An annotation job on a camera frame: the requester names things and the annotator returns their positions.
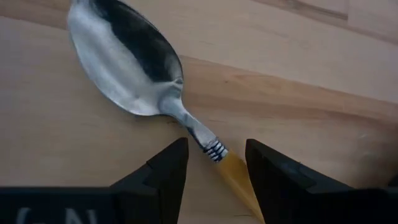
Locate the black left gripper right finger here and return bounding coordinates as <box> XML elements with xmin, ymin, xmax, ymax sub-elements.
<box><xmin>244</xmin><ymin>138</ymin><xmax>357</xmax><ymax>224</ymax></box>

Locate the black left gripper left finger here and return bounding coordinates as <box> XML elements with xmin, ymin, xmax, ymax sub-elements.
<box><xmin>109</xmin><ymin>137</ymin><xmax>190</xmax><ymax>224</ymax></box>

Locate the metal spoon with yellow handle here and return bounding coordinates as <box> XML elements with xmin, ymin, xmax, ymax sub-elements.
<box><xmin>67</xmin><ymin>0</ymin><xmax>266</xmax><ymax>224</ymax></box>

